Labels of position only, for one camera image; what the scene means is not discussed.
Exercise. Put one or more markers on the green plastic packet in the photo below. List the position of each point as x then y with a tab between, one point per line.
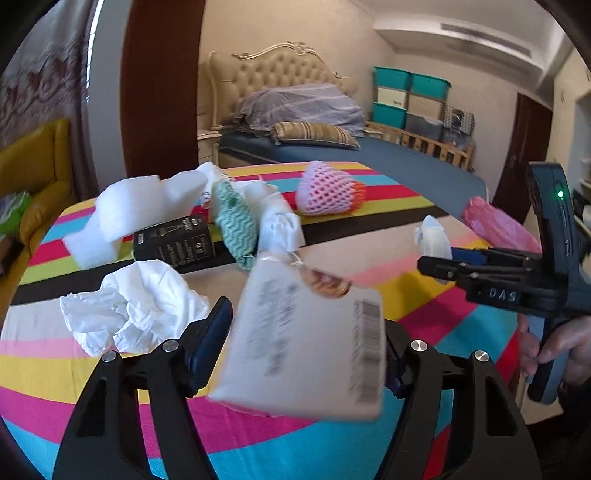
14	210

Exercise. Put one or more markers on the yellow leather armchair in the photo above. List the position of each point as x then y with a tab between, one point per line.
41	170

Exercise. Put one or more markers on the clear plastic bag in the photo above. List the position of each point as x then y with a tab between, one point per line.
434	235

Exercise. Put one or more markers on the white nightstand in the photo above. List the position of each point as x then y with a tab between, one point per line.
205	147

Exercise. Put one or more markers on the dark wooden partition panel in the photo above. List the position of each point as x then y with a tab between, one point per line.
161	92

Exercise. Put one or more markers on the black white checkered bag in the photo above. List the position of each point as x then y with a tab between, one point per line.
459	119

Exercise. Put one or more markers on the white foam sheet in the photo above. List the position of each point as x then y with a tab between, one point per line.
184	189

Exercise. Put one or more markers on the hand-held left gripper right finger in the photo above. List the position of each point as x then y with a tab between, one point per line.
415	364

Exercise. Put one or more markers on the wooden cot rail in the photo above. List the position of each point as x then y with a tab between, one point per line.
415	141

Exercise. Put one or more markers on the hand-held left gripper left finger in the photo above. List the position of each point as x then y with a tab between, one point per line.
212	332

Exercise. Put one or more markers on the brown striped pillow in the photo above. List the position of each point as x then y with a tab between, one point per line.
314	134

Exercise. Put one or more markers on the grey-blue striped duvet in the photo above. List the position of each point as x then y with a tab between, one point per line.
304	104

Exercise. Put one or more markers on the white foam block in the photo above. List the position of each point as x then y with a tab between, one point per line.
111	212

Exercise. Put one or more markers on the person's right hand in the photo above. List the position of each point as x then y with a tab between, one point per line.
572	341

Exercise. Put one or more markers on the white plastic barcode packet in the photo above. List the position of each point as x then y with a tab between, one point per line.
295	341

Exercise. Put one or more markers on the white tissue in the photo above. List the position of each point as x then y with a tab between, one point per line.
134	300

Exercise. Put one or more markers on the beige tufted headboard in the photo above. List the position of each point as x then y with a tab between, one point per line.
258	69

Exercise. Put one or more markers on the white plastic wrapper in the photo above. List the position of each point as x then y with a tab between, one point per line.
277	226

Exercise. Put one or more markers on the bed with blue mattress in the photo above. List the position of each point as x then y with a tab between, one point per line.
406	161

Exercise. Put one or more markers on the green zigzag cloth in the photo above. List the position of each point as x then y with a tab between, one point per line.
233	221

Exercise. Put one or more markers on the pink foam fruit net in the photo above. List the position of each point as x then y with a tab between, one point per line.
323	189

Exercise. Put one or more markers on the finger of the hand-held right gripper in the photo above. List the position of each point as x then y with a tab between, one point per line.
443	267
461	254

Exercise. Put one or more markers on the colourful striped tablecloth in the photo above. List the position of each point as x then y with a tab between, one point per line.
360	251

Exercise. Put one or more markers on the dark wooden door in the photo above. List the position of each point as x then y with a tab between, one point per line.
526	134

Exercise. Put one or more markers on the long air vent grille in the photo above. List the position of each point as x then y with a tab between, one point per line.
485	39

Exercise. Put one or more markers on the stack of plastic storage boxes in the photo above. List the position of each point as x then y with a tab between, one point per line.
390	115

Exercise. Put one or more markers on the black cardboard box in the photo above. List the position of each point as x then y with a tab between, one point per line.
175	244

